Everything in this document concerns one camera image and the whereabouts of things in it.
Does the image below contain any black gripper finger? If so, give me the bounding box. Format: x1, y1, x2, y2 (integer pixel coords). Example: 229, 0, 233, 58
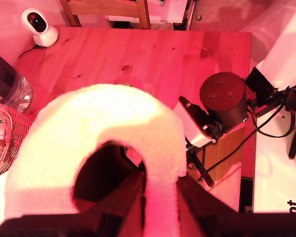
177, 175, 239, 230
187, 148, 216, 188
81, 170, 147, 232

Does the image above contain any white paper towel roll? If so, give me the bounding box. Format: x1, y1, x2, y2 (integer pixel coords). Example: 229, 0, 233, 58
0, 83, 188, 237

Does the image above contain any large clear water bottle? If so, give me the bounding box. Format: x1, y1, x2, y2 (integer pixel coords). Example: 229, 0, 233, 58
0, 46, 34, 114

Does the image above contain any wooden chair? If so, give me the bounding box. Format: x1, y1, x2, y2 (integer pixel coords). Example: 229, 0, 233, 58
59, 0, 152, 30

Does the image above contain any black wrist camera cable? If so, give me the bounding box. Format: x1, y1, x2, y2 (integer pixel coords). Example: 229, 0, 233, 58
204, 128, 259, 173

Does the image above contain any white wrist camera on bracket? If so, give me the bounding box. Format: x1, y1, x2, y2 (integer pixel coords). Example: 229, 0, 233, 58
174, 95, 219, 149

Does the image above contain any wicker basket with handle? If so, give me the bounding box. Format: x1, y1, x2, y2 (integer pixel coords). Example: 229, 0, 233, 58
0, 102, 33, 181

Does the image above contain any small white round camera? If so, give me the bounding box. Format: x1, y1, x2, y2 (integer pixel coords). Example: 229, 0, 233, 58
20, 8, 59, 47

